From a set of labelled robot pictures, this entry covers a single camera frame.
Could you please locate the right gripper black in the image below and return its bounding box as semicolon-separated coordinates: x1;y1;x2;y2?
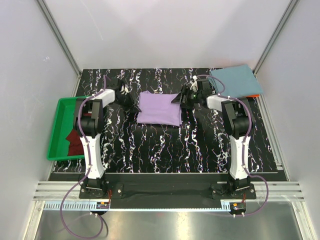
171;85;202;110

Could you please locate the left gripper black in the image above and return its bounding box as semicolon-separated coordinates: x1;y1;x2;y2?
114;92;141;114

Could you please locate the purple t shirt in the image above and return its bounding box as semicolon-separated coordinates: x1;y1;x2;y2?
136;91;182;127

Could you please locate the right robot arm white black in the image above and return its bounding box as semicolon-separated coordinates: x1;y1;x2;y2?
171;76;254;199

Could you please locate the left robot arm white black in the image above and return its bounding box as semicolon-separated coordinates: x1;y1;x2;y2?
73;75;141;198

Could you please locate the folded blue-grey t shirt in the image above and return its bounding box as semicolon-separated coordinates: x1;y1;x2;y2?
208;64;263;98

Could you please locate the dark red t shirt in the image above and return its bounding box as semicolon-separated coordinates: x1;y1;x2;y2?
65;128;84;156

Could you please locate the green plastic bin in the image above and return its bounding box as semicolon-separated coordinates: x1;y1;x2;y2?
47;97;104;163

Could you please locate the folded orange t shirt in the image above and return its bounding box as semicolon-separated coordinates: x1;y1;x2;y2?
246;94;260;98

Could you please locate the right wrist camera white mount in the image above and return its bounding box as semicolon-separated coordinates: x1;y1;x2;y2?
190;75;198;93

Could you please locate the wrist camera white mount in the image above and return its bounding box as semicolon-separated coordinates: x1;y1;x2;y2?
120;84;130;95
190;75;198;93

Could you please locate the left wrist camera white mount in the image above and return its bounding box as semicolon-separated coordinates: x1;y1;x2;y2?
120;84;130;95

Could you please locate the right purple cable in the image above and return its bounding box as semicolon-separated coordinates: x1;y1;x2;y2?
194;74;269;217

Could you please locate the purple cable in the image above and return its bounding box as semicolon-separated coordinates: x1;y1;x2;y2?
194;74;269;217
59;74;110;238

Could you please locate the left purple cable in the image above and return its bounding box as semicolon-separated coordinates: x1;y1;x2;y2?
59;74;110;238

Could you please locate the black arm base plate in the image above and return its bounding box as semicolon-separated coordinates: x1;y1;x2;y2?
79;173;257;206

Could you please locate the white slotted cable duct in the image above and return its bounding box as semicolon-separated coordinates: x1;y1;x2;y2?
44;200;231;212

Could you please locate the left aluminium frame post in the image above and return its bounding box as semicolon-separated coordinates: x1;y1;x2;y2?
34;0;82;78

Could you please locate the aluminium frame post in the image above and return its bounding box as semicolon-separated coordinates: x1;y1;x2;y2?
34;0;82;78
253;0;300;76

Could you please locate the right aluminium frame post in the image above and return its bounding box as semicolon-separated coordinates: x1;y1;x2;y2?
253;0;300;76

